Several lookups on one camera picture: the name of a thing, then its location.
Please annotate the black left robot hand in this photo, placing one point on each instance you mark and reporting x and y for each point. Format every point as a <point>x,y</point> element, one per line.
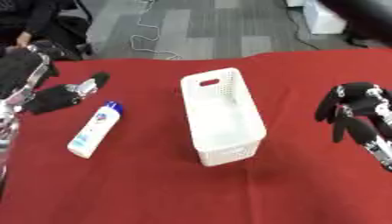
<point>53,97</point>

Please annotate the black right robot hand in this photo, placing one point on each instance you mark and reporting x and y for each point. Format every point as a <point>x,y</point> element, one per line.
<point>352,102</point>

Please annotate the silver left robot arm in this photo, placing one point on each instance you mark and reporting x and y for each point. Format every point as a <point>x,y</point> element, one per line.
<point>18,75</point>

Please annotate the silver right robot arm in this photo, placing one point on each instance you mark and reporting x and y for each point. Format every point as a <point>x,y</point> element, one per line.
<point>382,151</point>

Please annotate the white box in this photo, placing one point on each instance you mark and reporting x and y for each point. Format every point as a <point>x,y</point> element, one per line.
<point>322,17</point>

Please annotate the white bottle with blue cap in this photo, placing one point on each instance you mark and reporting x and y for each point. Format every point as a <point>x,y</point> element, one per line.
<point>95,129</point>

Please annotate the black office chair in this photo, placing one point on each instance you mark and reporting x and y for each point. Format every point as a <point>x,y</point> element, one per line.
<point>71,29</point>

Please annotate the person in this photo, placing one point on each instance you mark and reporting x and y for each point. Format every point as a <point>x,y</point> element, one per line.
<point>23,20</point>

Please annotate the white perforated plastic basket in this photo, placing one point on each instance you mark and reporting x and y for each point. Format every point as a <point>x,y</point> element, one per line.
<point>222,116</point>

